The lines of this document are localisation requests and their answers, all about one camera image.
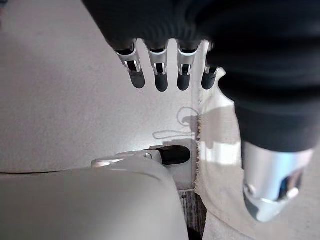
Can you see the left robot hand black cloth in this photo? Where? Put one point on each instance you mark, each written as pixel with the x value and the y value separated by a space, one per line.
pixel 262 50

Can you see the white frayed bed sheet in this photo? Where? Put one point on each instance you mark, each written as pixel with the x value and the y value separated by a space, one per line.
pixel 221 155

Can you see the loose thin thread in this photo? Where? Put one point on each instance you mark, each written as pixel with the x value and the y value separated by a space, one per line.
pixel 180 111

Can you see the silver robot leg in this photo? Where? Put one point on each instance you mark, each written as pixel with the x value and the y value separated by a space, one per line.
pixel 87 205

